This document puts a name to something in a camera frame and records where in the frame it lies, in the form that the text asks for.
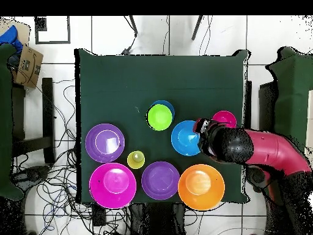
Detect translucent teal bowl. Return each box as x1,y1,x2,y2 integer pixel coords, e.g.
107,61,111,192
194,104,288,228
151,99,176,122

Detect yellow cup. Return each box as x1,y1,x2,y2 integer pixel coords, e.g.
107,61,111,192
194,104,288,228
126,150,145,170

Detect grey pedestal leg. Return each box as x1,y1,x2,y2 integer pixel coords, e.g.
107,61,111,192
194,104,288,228
245,166,272,193
13,165,51,188

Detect white box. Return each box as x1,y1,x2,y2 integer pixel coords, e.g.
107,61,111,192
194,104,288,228
303,89,313,162

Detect small red bowl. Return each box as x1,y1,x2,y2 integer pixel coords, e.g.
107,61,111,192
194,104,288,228
212,110,238,129

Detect black camera tripod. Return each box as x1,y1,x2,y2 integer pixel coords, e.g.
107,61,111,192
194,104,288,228
128,15,204,42

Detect dark green tablecloth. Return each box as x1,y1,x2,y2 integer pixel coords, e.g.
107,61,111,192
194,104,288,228
74,48,250,204

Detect blue cloth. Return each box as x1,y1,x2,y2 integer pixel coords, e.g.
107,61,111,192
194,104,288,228
0,24,24,54

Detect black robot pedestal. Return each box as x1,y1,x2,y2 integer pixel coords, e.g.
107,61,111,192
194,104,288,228
129,203,185,235

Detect tangle of floor cables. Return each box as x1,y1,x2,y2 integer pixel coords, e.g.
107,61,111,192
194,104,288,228
12,78,134,235

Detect cardboard box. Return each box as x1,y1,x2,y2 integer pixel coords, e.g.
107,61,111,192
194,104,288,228
13,44,45,89

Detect large pink bowl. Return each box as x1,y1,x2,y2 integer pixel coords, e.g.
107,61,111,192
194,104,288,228
88,162,137,209

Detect black wooden stand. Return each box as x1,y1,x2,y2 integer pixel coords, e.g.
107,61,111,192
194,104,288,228
12,77,56,165
244,80,278,133

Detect green cloth side table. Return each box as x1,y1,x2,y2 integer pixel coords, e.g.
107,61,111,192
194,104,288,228
265,46,313,152
0,43,25,202

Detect black power strip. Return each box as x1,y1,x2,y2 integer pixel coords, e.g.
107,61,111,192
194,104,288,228
92,204,106,226

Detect small green bowl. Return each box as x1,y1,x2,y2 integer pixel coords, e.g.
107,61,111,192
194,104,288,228
146,103,174,132

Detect large yellow bowl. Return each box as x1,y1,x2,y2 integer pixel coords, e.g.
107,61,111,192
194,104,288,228
177,163,226,211

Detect blue bowl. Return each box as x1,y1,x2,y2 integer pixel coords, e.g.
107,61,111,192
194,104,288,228
171,120,202,157

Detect purple bowl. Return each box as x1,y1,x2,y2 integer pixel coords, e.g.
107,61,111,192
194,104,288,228
141,161,181,201
84,123,126,164

